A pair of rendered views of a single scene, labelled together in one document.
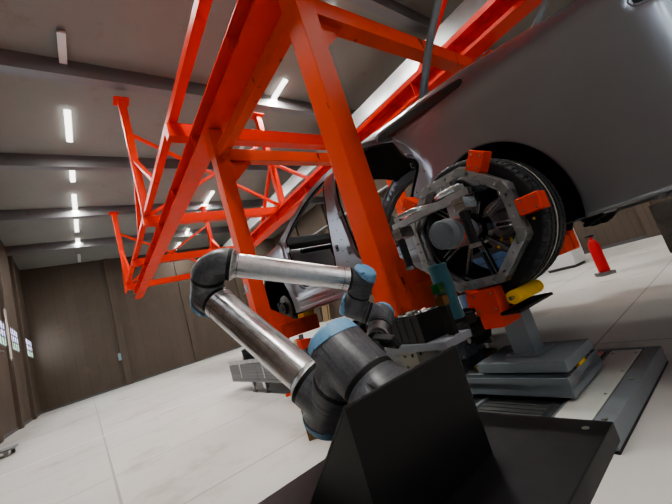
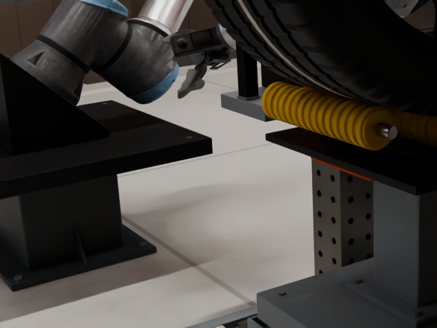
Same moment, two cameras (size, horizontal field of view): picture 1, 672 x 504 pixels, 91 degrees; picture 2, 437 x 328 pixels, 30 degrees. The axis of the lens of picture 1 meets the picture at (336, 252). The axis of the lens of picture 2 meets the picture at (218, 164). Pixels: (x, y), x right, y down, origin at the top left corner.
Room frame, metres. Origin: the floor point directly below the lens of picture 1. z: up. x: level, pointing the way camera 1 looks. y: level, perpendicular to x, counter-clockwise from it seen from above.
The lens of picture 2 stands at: (1.55, -1.86, 0.77)
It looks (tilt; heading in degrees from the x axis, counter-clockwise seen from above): 16 degrees down; 100
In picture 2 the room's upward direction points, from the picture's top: 4 degrees counter-clockwise
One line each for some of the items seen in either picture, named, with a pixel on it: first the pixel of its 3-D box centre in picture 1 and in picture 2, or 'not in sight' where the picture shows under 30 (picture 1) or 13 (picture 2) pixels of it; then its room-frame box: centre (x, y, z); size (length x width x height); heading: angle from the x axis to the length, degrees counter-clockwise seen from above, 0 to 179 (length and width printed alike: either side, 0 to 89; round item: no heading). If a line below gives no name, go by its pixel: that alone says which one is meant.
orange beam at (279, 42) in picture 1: (248, 100); not in sight; (2.74, 0.35, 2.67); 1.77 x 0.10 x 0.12; 38
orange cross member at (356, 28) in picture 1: (428, 65); not in sight; (2.81, -1.33, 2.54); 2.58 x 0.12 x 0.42; 128
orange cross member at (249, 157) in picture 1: (321, 168); not in sight; (4.34, -0.15, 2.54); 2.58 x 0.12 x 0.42; 128
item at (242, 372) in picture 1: (273, 364); not in sight; (4.60, 1.25, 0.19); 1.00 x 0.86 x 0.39; 38
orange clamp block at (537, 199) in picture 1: (532, 203); not in sight; (1.30, -0.79, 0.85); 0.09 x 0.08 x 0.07; 38
